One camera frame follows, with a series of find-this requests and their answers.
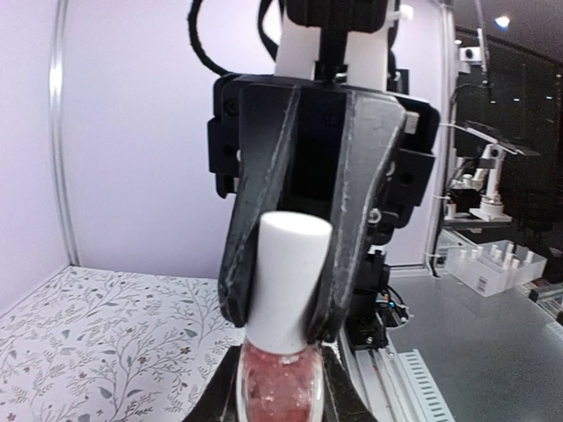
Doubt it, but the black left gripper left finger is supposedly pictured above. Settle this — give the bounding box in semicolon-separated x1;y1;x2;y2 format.
183;346;241;422

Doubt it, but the pink nail polish bottle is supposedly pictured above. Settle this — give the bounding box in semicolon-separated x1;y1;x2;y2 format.
235;341;325;422

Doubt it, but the aluminium frame post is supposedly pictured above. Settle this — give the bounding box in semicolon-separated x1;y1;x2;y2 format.
425;1;458;279
48;0;80;266

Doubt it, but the floral patterned table mat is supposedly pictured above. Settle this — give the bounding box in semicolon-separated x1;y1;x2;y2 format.
1;267;244;421

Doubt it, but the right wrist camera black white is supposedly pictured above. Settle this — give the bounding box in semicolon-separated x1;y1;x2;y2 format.
274;1;414;91

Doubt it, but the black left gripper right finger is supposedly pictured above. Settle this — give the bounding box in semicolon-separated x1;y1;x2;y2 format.
320;346;377;422

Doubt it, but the left aluminium frame post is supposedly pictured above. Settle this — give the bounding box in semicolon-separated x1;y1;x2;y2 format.
48;0;80;266

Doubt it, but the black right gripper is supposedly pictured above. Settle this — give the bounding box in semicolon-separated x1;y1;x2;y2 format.
208;74;440;343

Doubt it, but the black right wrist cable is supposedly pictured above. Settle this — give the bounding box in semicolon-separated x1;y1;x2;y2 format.
184;0;282;78

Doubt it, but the right aluminium frame post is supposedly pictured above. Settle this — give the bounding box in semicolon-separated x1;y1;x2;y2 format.
425;1;458;279

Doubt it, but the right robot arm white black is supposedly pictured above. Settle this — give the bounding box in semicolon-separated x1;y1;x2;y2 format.
208;1;443;345

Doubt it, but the white nail polish brush cap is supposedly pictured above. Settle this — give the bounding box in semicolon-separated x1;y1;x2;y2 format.
245;211;333;355

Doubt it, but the front aluminium rail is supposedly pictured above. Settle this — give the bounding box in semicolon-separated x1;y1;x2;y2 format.
338;332;455;422

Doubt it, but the clear box of white bottles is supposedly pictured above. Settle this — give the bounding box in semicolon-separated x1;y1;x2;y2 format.
445;240;547;297

